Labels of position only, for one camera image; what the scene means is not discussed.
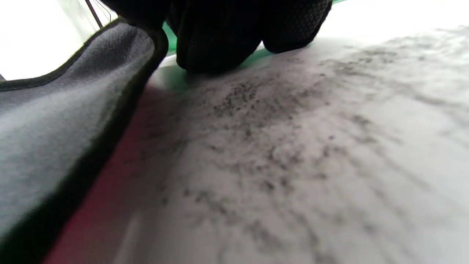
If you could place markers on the person's right hand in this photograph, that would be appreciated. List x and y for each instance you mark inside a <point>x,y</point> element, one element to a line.
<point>227,33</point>

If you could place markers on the grey hand towel black trim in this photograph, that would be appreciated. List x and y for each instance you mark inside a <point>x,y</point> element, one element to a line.
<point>55,128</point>

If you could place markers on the green plastic bin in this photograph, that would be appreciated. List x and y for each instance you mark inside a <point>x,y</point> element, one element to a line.
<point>170,36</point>

